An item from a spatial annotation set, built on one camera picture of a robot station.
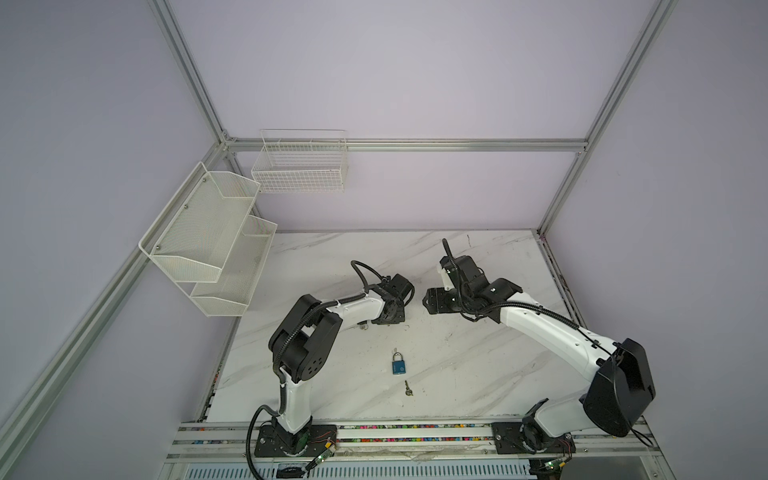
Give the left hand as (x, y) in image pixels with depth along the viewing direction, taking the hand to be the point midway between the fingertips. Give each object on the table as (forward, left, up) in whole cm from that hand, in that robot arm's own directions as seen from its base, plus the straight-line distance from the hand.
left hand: (391, 316), depth 95 cm
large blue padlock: (-15, -2, -1) cm, 15 cm away
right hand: (-3, -11, +15) cm, 18 cm away
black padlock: (-3, +9, -1) cm, 9 cm away
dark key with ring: (-22, -5, -2) cm, 23 cm away
